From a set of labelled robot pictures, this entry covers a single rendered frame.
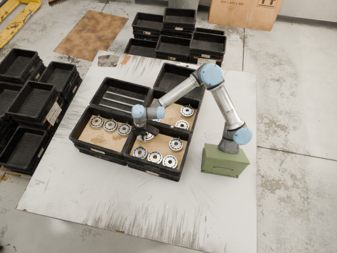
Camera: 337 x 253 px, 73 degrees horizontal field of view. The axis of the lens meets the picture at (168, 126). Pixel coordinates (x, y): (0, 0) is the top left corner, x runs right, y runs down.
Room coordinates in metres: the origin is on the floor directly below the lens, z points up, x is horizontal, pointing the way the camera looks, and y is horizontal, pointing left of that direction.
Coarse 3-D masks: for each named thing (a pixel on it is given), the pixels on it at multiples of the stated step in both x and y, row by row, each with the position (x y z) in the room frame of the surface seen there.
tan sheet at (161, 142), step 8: (160, 136) 0.80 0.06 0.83; (136, 144) 0.73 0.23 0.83; (144, 144) 0.73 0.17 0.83; (152, 144) 0.73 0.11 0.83; (160, 144) 0.73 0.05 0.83; (168, 144) 0.73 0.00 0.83; (176, 144) 0.73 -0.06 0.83; (184, 144) 0.73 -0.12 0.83; (160, 152) 0.67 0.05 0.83; (168, 152) 0.67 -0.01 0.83; (184, 152) 0.67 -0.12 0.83; (176, 168) 0.55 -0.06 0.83
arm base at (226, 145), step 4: (224, 140) 0.72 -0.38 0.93; (228, 140) 0.71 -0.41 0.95; (232, 140) 0.71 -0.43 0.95; (220, 144) 0.71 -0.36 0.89; (224, 144) 0.70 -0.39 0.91; (228, 144) 0.69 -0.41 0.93; (232, 144) 0.69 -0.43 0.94; (236, 144) 0.69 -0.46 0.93; (220, 148) 0.68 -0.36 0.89; (224, 148) 0.67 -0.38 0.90; (228, 148) 0.67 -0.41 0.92; (232, 148) 0.67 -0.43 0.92; (236, 148) 0.68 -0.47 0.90; (224, 152) 0.65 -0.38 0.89; (228, 152) 0.64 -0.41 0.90; (232, 152) 0.64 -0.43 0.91; (236, 152) 0.65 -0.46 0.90
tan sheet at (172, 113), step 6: (168, 108) 1.05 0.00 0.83; (174, 108) 1.05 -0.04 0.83; (180, 108) 1.05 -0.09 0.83; (168, 114) 0.99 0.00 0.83; (174, 114) 0.99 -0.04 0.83; (180, 114) 0.99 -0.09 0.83; (162, 120) 0.93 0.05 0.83; (168, 120) 0.93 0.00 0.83; (174, 120) 0.93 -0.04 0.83; (186, 120) 0.94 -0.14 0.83; (192, 120) 0.94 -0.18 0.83
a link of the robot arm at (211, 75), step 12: (204, 72) 0.90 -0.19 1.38; (216, 72) 0.90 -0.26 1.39; (204, 84) 0.89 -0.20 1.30; (216, 84) 0.86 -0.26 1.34; (216, 96) 0.83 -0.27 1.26; (228, 96) 0.84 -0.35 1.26; (228, 108) 0.78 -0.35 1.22; (228, 120) 0.74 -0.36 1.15; (240, 120) 0.74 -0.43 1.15; (228, 132) 0.73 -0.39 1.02; (240, 132) 0.67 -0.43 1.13; (240, 144) 0.62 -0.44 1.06
